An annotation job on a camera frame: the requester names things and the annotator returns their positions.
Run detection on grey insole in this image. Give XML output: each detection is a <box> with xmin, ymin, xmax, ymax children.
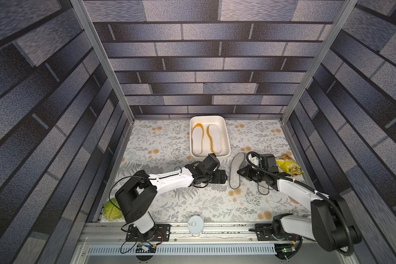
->
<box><xmin>257</xmin><ymin>183</ymin><xmax>270</xmax><ymax>196</ymax></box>
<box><xmin>229</xmin><ymin>152</ymin><xmax>245</xmax><ymax>190</ymax></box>

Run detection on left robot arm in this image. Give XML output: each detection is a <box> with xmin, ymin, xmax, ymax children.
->
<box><xmin>114</xmin><ymin>154</ymin><xmax>228</xmax><ymax>236</ymax></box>

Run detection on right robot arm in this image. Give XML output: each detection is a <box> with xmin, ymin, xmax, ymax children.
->
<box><xmin>237</xmin><ymin>151</ymin><xmax>362</xmax><ymax>256</ymax></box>

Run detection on white plastic storage box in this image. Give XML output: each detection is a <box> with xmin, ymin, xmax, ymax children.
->
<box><xmin>189</xmin><ymin>115</ymin><xmax>231</xmax><ymax>161</ymax></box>

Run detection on yellow snack bag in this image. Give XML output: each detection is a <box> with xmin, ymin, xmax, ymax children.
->
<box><xmin>275</xmin><ymin>154</ymin><xmax>304</xmax><ymax>177</ymax></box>

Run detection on round tin can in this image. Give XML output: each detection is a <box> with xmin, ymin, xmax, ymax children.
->
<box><xmin>288</xmin><ymin>196</ymin><xmax>300</xmax><ymax>205</ymax></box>

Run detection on floral patterned table mat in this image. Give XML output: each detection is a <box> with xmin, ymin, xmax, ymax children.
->
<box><xmin>103</xmin><ymin>120</ymin><xmax>309</xmax><ymax>222</ymax></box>

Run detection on green cabbage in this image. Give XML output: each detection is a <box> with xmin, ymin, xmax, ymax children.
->
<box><xmin>103</xmin><ymin>198</ymin><xmax>123</xmax><ymax>221</ymax></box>

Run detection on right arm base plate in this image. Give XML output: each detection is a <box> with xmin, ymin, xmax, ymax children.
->
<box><xmin>249</xmin><ymin>223</ymin><xmax>284</xmax><ymax>241</ymax></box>

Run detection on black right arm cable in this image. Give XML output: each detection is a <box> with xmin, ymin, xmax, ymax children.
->
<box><xmin>245</xmin><ymin>151</ymin><xmax>355</xmax><ymax>257</ymax></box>

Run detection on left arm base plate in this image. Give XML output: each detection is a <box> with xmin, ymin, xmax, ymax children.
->
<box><xmin>125</xmin><ymin>224</ymin><xmax>172</xmax><ymax>243</ymax></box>

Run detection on aluminium front rail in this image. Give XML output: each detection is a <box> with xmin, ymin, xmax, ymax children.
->
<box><xmin>80</xmin><ymin>222</ymin><xmax>317</xmax><ymax>245</ymax></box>

